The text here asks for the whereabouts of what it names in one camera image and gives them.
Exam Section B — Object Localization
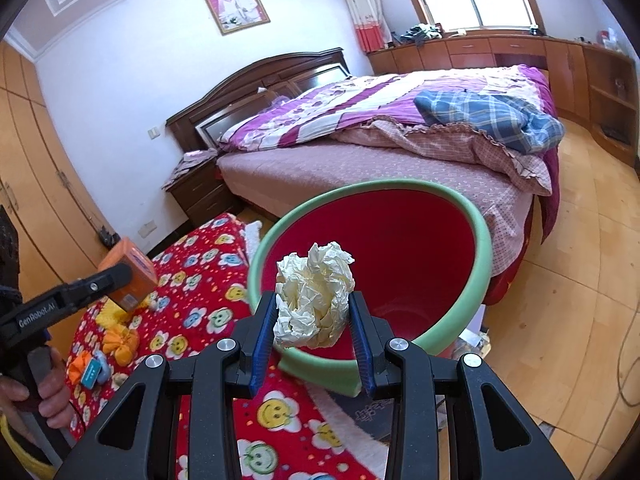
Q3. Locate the small orange carton box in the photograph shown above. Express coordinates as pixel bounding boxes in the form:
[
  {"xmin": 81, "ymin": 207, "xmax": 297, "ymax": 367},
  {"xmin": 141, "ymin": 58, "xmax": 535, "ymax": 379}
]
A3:
[{"xmin": 98, "ymin": 237, "xmax": 158, "ymax": 313}]

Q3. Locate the yellow spiky toy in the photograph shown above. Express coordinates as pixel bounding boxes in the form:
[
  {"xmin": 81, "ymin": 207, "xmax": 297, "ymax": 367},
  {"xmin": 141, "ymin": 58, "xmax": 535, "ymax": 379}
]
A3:
[{"xmin": 95, "ymin": 297, "xmax": 136, "ymax": 331}]

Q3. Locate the thin floor cable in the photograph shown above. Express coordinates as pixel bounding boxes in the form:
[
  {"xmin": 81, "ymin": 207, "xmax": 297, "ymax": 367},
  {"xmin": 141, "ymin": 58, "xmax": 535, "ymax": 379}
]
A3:
[{"xmin": 612, "ymin": 305, "xmax": 640, "ymax": 411}]

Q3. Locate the brown wooden wall cabinet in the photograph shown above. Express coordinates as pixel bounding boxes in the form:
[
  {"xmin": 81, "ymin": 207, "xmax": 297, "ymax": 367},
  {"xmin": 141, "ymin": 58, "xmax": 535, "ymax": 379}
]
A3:
[{"xmin": 367, "ymin": 30, "xmax": 640, "ymax": 166}]

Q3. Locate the purple floral quilt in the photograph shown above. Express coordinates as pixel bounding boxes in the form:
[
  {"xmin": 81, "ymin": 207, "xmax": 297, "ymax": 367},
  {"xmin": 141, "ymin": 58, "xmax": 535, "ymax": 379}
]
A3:
[{"xmin": 217, "ymin": 64, "xmax": 558, "ymax": 151}]

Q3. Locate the bed with pink sheet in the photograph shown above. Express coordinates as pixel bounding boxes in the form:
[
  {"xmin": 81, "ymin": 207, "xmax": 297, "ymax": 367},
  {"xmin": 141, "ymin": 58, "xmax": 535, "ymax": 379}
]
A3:
[{"xmin": 215, "ymin": 62, "xmax": 563, "ymax": 306}]

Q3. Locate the red smiley flower blanket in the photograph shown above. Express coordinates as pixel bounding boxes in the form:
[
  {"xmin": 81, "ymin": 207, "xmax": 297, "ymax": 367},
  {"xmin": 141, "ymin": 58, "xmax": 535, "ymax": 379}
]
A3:
[{"xmin": 65, "ymin": 212, "xmax": 396, "ymax": 480}]

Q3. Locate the pink frilled blanket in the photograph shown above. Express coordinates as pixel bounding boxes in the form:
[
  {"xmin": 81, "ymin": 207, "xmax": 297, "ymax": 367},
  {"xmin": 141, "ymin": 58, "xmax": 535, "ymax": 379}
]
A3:
[{"xmin": 332, "ymin": 115, "xmax": 553, "ymax": 196}]

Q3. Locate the person's left forearm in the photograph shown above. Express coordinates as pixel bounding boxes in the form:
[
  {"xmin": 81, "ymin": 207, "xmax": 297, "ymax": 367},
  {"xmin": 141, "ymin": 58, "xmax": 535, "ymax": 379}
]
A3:
[{"xmin": 0, "ymin": 410, "xmax": 31, "ymax": 466}]

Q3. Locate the light wooden wardrobe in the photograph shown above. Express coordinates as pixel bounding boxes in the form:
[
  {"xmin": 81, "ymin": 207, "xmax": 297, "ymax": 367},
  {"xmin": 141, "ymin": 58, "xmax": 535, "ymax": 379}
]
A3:
[{"xmin": 0, "ymin": 40, "xmax": 121, "ymax": 361}]

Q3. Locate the red bucket with green rim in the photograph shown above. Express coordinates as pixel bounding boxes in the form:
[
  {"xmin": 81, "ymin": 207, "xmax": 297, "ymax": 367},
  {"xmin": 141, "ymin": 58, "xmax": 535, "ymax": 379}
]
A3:
[{"xmin": 248, "ymin": 178, "xmax": 493, "ymax": 400}]

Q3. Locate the small orange scrap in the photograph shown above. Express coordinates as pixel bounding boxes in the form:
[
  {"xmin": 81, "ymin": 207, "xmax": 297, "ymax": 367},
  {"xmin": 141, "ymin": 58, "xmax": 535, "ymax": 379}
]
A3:
[{"xmin": 67, "ymin": 352, "xmax": 93, "ymax": 386}]

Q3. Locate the white paper ball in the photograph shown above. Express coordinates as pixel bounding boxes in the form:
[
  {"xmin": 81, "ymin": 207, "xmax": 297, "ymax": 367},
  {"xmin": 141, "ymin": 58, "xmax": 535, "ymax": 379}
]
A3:
[{"xmin": 272, "ymin": 241, "xmax": 357, "ymax": 350}]

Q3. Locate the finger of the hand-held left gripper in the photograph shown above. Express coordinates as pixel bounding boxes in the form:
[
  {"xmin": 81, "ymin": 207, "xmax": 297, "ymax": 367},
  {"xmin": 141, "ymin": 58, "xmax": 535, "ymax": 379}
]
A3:
[{"xmin": 65, "ymin": 263, "xmax": 133, "ymax": 307}]

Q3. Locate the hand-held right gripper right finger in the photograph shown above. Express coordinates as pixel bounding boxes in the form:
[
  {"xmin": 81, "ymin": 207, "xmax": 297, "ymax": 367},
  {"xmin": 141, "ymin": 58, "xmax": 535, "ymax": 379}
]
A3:
[{"xmin": 347, "ymin": 291, "xmax": 576, "ymax": 480}]

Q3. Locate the dark wooden nightstand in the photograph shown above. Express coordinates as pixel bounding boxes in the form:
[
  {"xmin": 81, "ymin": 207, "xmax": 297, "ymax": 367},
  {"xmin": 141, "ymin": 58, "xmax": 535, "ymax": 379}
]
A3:
[{"xmin": 162, "ymin": 150, "xmax": 241, "ymax": 231}]

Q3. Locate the blue plaid cloth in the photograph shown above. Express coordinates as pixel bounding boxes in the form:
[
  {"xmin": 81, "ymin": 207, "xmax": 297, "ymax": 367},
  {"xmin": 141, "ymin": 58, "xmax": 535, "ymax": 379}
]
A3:
[{"xmin": 413, "ymin": 89, "xmax": 566, "ymax": 155}]

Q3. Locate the dark wooden headboard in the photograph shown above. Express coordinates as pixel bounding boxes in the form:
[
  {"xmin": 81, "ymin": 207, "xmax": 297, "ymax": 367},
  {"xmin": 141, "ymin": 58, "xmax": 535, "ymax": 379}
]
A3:
[{"xmin": 166, "ymin": 47, "xmax": 351, "ymax": 153}]

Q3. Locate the white and red box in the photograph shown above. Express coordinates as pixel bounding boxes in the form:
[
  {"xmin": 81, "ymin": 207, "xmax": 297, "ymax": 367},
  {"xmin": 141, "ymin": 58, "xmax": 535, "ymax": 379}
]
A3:
[{"xmin": 597, "ymin": 30, "xmax": 626, "ymax": 53}]

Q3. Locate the person's left hand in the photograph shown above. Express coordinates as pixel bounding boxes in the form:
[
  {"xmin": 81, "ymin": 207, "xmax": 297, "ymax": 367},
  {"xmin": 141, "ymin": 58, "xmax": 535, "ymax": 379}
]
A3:
[{"xmin": 0, "ymin": 347, "xmax": 67, "ymax": 431}]

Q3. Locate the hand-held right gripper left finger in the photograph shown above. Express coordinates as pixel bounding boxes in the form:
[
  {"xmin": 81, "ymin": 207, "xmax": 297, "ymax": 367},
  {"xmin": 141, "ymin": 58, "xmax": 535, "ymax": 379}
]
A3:
[{"xmin": 52, "ymin": 292, "xmax": 281, "ymax": 480}]

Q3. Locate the small teal box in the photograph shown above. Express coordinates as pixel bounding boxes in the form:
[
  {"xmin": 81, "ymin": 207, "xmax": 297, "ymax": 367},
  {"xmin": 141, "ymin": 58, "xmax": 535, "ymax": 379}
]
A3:
[{"xmin": 81, "ymin": 360, "xmax": 104, "ymax": 388}]

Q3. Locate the patterned nightstand cloth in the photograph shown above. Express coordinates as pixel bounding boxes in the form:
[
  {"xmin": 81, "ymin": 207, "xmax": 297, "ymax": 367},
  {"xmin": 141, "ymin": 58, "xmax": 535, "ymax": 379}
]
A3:
[{"xmin": 162, "ymin": 149, "xmax": 219, "ymax": 188}]

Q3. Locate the red and white curtain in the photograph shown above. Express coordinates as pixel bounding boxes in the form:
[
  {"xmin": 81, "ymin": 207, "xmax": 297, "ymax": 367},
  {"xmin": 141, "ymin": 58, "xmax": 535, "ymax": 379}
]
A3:
[{"xmin": 336, "ymin": 0, "xmax": 393, "ymax": 53}]

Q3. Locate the pile of clothes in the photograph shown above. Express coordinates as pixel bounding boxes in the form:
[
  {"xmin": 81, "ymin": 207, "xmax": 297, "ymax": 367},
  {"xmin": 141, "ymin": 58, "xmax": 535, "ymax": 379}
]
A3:
[{"xmin": 400, "ymin": 22, "xmax": 446, "ymax": 47}]

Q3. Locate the orange spiky toy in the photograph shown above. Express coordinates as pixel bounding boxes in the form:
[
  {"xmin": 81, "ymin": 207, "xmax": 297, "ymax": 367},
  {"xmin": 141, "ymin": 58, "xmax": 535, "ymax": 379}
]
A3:
[{"xmin": 102, "ymin": 325, "xmax": 140, "ymax": 366}]

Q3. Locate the framed wall photo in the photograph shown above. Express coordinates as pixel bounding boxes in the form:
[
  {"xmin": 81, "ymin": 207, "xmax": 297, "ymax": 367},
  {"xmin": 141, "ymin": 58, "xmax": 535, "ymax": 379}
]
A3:
[{"xmin": 201, "ymin": 0, "xmax": 271, "ymax": 36}]

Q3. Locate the clear plastic sheet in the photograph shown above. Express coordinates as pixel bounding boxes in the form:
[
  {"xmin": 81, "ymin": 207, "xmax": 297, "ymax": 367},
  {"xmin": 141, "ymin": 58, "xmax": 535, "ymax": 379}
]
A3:
[{"xmin": 450, "ymin": 305, "xmax": 493, "ymax": 361}]

